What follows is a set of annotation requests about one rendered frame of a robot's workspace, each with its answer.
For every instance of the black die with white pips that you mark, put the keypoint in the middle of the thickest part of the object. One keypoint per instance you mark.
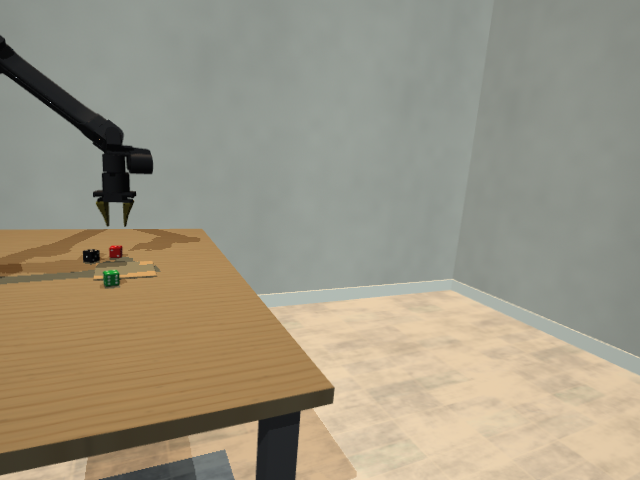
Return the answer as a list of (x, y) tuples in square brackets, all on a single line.
[(91, 255)]

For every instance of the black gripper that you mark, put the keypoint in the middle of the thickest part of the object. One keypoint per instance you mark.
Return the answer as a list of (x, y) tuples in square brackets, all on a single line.
[(114, 191)]

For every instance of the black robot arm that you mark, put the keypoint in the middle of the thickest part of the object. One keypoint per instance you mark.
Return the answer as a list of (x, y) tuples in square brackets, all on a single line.
[(105, 135)]

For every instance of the red die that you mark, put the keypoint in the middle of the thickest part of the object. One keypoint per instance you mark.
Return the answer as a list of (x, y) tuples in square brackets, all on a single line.
[(115, 251)]

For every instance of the green die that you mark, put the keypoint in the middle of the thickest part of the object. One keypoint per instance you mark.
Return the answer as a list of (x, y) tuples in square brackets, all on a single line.
[(111, 278)]

